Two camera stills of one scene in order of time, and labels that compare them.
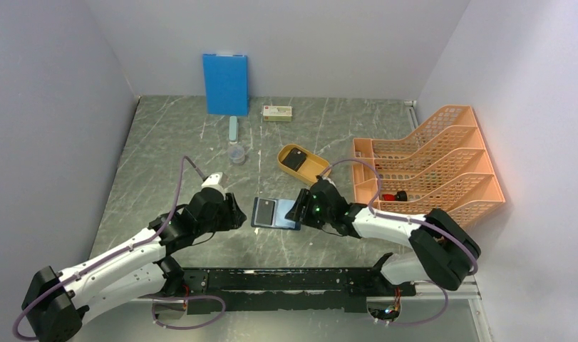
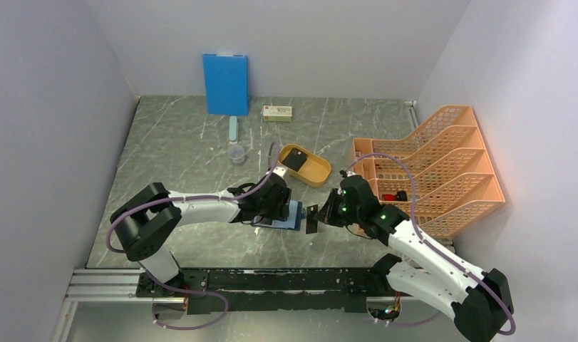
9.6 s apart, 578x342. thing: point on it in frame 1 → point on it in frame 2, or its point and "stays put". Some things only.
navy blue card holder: (271, 213) stays put
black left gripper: (239, 216) → (281, 212)
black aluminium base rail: (266, 289) stays put
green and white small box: (277, 113) stays put
